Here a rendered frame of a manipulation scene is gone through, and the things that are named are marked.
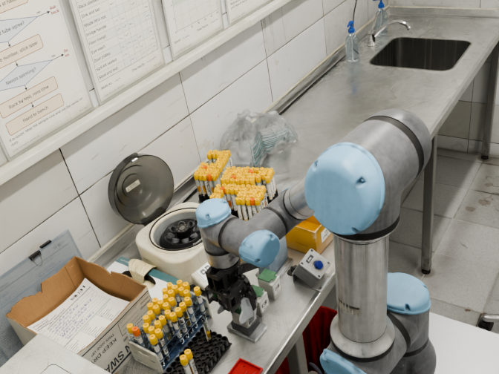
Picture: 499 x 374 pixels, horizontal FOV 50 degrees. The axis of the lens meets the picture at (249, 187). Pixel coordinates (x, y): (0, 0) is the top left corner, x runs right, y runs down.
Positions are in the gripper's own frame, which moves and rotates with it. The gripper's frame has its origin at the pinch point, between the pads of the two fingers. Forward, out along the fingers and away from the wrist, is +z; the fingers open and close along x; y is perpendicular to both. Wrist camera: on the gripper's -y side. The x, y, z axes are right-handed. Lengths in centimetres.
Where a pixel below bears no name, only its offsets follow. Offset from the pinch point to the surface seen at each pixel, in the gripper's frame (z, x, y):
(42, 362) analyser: -24, -12, 43
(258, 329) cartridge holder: 4.7, 3.6, -0.3
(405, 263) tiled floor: 94, -6, -127
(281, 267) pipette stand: 5.1, -3.5, -22.4
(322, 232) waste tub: -0.8, 3.9, -34.9
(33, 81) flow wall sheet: -56, -55, -2
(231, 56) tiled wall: -30, -58, -83
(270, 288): 1.7, 0.5, -11.5
